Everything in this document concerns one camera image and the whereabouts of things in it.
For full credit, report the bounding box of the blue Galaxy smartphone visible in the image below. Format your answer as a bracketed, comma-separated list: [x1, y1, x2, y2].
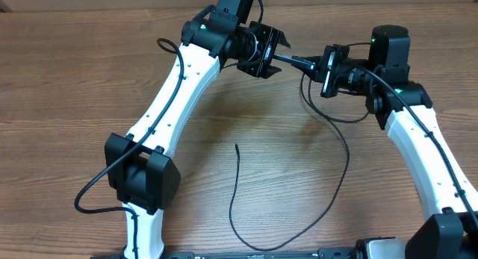
[273, 54, 314, 68]

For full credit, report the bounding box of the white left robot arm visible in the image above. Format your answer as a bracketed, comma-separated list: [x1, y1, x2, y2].
[105, 0, 289, 258]

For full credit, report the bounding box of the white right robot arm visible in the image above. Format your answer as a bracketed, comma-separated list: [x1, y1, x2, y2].
[291, 25, 477, 258]

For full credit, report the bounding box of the black charger cable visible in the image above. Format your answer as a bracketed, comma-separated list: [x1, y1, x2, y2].
[229, 42, 373, 252]

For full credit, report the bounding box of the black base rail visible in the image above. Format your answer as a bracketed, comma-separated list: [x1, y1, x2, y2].
[91, 246, 359, 259]

